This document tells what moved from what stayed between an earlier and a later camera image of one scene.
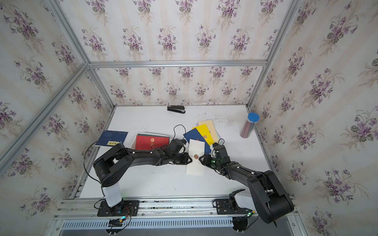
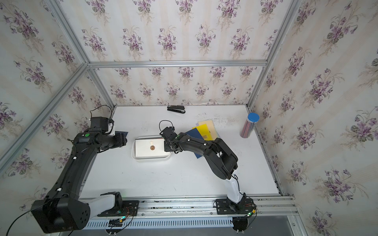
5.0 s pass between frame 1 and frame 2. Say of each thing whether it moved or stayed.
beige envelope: stayed
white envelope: moved
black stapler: stayed
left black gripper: moved
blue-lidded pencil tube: stayed
